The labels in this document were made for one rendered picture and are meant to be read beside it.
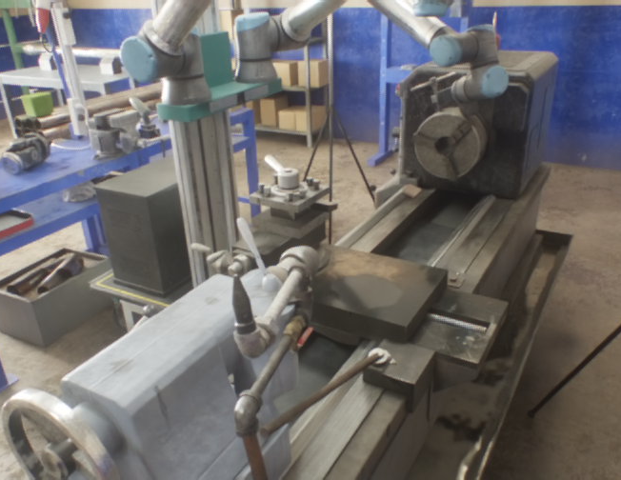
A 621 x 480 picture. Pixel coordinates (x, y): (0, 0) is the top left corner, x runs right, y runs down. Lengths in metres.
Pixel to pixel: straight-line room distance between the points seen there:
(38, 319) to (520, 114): 2.43
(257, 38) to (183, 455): 1.96
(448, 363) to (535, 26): 4.51
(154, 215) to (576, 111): 4.08
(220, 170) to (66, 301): 1.12
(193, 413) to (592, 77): 5.04
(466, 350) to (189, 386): 0.72
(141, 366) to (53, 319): 2.35
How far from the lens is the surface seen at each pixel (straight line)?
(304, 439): 1.22
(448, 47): 1.83
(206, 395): 0.98
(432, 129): 2.21
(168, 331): 0.99
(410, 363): 1.36
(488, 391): 2.06
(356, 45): 6.20
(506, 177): 2.41
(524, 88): 2.28
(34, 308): 3.16
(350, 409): 1.29
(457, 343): 1.44
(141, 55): 2.07
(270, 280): 1.06
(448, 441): 1.86
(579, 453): 2.53
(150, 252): 2.73
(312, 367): 1.59
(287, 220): 1.61
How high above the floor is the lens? 1.70
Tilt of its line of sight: 27 degrees down
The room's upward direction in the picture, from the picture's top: 2 degrees counter-clockwise
